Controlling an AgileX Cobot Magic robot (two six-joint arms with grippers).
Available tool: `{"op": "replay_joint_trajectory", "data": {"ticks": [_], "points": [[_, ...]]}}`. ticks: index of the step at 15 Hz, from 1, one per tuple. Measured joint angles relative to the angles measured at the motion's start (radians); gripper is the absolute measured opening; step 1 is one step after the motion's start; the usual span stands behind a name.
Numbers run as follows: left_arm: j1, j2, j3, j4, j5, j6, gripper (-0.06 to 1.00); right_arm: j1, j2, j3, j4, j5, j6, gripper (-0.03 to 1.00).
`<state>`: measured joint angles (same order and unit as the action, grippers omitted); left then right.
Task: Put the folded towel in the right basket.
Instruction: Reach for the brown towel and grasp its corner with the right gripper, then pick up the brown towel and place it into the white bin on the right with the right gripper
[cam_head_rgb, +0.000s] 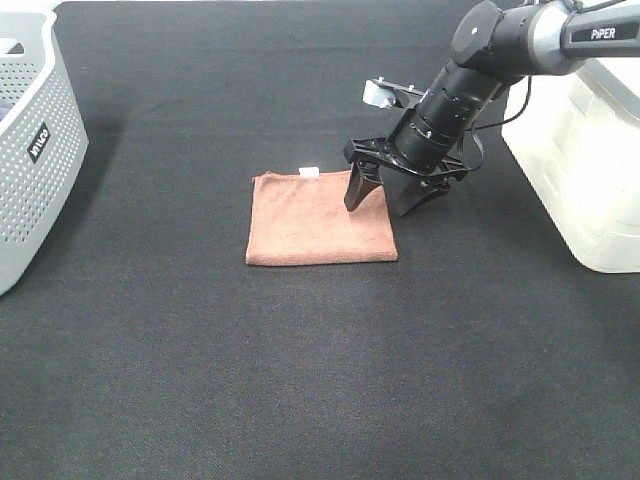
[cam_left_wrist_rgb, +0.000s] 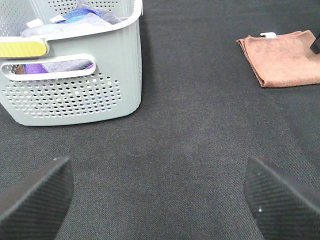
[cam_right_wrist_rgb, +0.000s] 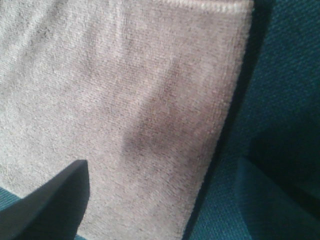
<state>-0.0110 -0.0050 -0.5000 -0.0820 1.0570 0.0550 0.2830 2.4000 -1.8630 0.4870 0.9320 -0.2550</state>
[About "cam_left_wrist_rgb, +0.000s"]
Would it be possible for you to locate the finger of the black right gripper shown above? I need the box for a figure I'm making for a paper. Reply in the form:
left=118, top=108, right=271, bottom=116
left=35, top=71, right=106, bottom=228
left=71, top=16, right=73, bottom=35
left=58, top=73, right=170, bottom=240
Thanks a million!
left=310, top=33, right=320, bottom=54

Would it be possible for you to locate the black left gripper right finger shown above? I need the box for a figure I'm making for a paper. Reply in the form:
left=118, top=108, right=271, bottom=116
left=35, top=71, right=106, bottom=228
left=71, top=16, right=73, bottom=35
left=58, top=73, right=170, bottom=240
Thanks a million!
left=243, top=156, right=320, bottom=240

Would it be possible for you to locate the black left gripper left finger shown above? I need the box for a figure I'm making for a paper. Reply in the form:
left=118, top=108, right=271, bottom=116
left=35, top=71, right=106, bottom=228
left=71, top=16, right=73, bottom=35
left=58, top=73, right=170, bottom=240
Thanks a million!
left=0, top=157, right=74, bottom=240

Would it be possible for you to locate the brown towel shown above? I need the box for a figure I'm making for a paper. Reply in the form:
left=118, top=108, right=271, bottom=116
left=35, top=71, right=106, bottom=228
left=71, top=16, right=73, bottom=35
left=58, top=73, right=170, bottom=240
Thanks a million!
left=236, top=30, right=320, bottom=88

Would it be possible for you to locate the purple towel in basket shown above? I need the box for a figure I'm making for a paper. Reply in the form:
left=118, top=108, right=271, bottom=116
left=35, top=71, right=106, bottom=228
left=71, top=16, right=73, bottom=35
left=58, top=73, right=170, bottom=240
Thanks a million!
left=23, top=60, right=94, bottom=74

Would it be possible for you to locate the grey perforated laundry basket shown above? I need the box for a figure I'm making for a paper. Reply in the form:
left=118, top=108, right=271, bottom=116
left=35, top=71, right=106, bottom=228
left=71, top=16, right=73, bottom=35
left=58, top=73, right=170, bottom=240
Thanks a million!
left=0, top=0, right=143, bottom=126

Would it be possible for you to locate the blue towel in basket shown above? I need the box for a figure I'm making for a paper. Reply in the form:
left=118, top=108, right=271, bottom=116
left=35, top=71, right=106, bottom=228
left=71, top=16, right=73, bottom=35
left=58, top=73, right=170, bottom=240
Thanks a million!
left=51, top=8, right=102, bottom=24

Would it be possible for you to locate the grey towel in basket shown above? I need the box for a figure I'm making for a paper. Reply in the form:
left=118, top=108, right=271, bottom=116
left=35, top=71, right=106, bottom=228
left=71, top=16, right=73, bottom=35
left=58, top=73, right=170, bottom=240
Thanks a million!
left=20, top=0, right=127, bottom=38

